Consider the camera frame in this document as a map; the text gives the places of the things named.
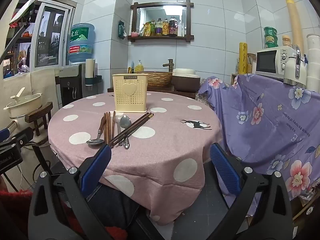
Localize slim steel spoon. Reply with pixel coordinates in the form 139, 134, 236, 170
113, 113, 123, 134

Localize large steel spoon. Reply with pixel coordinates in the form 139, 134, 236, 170
119, 115, 132, 150

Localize grey water dispenser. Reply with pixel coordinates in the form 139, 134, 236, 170
57, 63, 85, 106

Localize green hanging packet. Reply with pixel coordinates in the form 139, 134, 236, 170
118, 21, 127, 40

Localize cream pot with lid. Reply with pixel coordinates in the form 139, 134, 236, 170
3, 87, 42, 119

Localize window with frame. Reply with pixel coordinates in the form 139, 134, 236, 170
2, 0, 74, 79

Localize brass faucet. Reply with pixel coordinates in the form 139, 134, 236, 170
163, 59, 174, 72

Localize yellow rolled packet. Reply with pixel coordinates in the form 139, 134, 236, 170
238, 42, 247, 75

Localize cream plastic utensil holder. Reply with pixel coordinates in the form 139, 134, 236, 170
112, 73, 148, 113

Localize purple floral cloth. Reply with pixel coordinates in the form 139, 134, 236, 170
198, 74, 320, 218

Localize green stacked cups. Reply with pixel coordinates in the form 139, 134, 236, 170
264, 27, 278, 48

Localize wooden handled steel spoon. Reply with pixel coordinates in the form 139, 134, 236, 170
86, 116, 106, 145

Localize pink polka dot tablecloth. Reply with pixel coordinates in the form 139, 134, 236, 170
48, 92, 222, 225

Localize white microwave oven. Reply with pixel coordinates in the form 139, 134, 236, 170
255, 46, 296, 80

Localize brown white rice cooker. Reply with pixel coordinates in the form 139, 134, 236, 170
171, 68, 201, 93

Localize yellow soap dispenser bottle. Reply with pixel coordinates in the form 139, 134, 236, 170
134, 60, 144, 73

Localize blue water jug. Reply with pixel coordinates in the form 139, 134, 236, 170
67, 23, 95, 63

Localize white electric kettle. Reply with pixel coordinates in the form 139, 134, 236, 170
283, 45, 307, 88

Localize yellow oil bottle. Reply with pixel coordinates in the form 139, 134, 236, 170
162, 18, 169, 36

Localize dark soy sauce bottle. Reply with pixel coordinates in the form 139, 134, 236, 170
169, 17, 178, 36

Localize small wooden stool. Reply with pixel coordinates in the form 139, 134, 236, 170
24, 102, 53, 137

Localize dark chopstick gold band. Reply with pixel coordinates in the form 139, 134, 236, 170
109, 112, 154, 148

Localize dark wooden wall shelf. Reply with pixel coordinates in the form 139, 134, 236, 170
127, 0, 194, 42

